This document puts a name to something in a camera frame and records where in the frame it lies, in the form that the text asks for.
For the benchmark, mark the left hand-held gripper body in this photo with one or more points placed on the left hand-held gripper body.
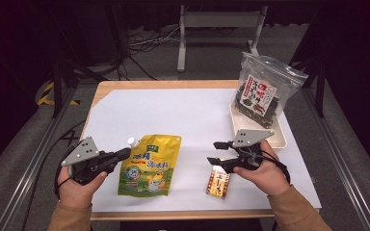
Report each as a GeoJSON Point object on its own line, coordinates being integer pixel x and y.
{"type": "Point", "coordinates": [83, 160]}

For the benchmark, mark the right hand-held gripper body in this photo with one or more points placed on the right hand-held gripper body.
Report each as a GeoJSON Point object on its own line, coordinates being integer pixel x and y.
{"type": "Point", "coordinates": [247, 154]}

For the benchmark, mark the small yellow seasoning box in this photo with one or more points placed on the small yellow seasoning box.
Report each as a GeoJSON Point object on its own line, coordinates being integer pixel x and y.
{"type": "Point", "coordinates": [218, 186]}

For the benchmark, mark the yellow green spout pouch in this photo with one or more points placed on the yellow green spout pouch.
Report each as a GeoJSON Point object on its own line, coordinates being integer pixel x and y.
{"type": "Point", "coordinates": [151, 166]}

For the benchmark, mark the cream plastic container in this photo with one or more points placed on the cream plastic container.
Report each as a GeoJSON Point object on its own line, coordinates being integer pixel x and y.
{"type": "Point", "coordinates": [279, 138]}

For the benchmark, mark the clear bag of dried seaweed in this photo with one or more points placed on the clear bag of dried seaweed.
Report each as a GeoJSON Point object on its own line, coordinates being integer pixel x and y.
{"type": "Point", "coordinates": [263, 93]}

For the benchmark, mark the person's right hand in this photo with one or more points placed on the person's right hand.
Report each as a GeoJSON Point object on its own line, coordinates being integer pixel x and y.
{"type": "Point", "coordinates": [269, 176]}

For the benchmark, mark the person's left hand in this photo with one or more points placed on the person's left hand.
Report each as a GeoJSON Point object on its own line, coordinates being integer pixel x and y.
{"type": "Point", "coordinates": [75, 194]}

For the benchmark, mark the yellow black hazard tape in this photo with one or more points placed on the yellow black hazard tape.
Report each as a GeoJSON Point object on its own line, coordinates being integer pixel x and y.
{"type": "Point", "coordinates": [45, 96]}

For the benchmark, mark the black metal stand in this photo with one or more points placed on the black metal stand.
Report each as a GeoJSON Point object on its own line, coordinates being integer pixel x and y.
{"type": "Point", "coordinates": [319, 89]}
{"type": "Point", "coordinates": [58, 80]}

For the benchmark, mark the white metal stand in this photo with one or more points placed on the white metal stand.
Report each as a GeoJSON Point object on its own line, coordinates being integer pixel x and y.
{"type": "Point", "coordinates": [221, 19]}

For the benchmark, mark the aluminium rail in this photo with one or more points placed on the aluminium rail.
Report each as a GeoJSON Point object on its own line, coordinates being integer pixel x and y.
{"type": "Point", "coordinates": [35, 160]}
{"type": "Point", "coordinates": [340, 160]}

